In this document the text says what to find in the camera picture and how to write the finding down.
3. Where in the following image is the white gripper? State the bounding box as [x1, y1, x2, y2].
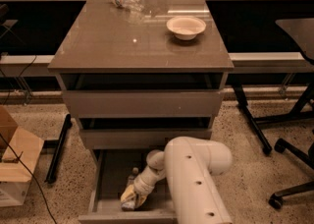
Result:
[121, 168, 164, 208]

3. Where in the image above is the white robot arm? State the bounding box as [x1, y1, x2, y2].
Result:
[121, 137, 233, 224]

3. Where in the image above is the grey open bottom drawer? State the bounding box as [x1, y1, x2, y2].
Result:
[78, 149, 178, 224]

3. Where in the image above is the grey middle drawer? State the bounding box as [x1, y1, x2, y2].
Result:
[79, 129, 212, 149]

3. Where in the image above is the grey top drawer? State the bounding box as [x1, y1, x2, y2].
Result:
[63, 90, 224, 118]

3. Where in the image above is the grey drawer cabinet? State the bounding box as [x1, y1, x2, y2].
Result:
[47, 0, 236, 157]

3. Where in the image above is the crumpled clear plastic bottle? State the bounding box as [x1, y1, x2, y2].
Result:
[110, 0, 144, 12]

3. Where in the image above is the black table leg left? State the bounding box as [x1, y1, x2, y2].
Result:
[44, 114, 73, 184]

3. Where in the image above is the black table leg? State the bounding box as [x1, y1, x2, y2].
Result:
[232, 84, 272, 155]
[44, 114, 73, 184]

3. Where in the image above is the brown cardboard box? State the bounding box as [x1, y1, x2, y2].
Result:
[0, 106, 44, 207]

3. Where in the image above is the black table leg right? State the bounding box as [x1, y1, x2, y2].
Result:
[232, 84, 272, 155]

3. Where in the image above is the white paper bowl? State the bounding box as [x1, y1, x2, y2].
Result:
[166, 16, 206, 40]

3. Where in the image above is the black office chair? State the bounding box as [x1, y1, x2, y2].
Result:
[261, 18, 314, 209]

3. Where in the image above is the black cable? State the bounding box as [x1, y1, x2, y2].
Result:
[0, 132, 59, 224]

